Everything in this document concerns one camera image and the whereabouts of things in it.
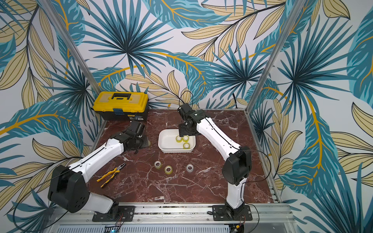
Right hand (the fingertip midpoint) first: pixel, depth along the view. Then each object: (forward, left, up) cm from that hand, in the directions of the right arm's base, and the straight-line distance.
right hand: (187, 131), depth 84 cm
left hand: (-4, +25, -6) cm, 26 cm away
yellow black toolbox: (+23, +44, -1) cm, 50 cm away
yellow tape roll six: (+6, +1, -17) cm, 18 cm away
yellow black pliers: (-15, +43, -16) cm, 48 cm away
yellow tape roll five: (+6, +6, -17) cm, 19 cm away
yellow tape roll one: (0, 0, -17) cm, 17 cm away
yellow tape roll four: (-15, +12, -18) cm, 26 cm away
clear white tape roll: (-16, -1, -18) cm, 24 cm away
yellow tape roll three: (-12, +19, -18) cm, 28 cm away
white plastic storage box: (+4, +14, -19) cm, 24 cm away
